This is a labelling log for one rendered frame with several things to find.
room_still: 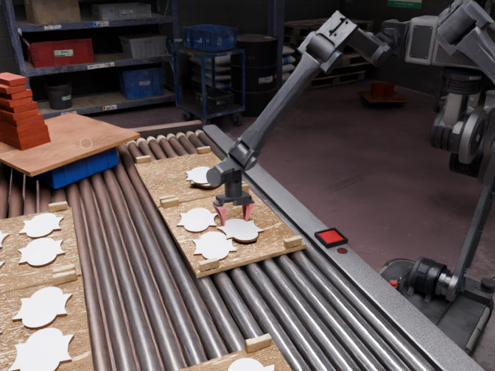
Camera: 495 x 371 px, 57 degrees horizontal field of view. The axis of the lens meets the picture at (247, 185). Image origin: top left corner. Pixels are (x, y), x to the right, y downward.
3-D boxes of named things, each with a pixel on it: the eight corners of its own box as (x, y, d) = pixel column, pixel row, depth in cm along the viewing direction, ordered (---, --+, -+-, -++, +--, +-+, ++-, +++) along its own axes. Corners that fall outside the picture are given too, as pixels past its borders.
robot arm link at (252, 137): (345, 56, 127) (317, 34, 130) (340, 51, 122) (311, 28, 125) (253, 171, 140) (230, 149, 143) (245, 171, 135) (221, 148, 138)
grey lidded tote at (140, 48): (156, 51, 594) (154, 32, 583) (169, 55, 568) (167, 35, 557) (119, 55, 567) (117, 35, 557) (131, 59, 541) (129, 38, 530)
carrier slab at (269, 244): (249, 192, 172) (249, 188, 171) (306, 248, 138) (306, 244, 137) (158, 211, 159) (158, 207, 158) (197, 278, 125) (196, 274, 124)
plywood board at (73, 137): (72, 115, 223) (71, 112, 222) (140, 137, 195) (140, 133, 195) (-35, 145, 187) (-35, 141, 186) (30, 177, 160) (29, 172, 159)
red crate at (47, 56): (86, 57, 558) (82, 33, 545) (96, 63, 523) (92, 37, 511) (29, 62, 528) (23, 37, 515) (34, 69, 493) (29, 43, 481)
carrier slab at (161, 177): (211, 154, 205) (211, 150, 205) (248, 191, 172) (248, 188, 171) (134, 166, 193) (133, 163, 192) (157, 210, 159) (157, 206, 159)
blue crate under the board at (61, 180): (78, 148, 211) (74, 127, 207) (121, 164, 194) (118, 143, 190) (13, 170, 189) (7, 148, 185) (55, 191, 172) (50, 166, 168)
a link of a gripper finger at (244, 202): (255, 224, 147) (255, 196, 144) (235, 228, 144) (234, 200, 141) (247, 218, 153) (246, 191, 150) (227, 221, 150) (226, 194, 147)
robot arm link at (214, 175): (259, 157, 137) (240, 139, 140) (237, 165, 128) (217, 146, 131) (241, 185, 144) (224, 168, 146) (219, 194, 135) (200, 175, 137)
